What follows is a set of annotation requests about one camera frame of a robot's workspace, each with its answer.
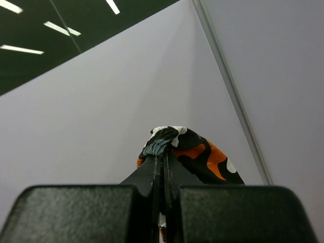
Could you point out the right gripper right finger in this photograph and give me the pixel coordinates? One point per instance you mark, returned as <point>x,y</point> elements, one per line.
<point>230,213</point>

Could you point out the orange black camouflage shorts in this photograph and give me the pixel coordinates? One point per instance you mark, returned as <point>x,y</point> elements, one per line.
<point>195,153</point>

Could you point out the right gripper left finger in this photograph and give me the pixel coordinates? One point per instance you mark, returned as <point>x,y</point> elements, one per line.
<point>125,212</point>

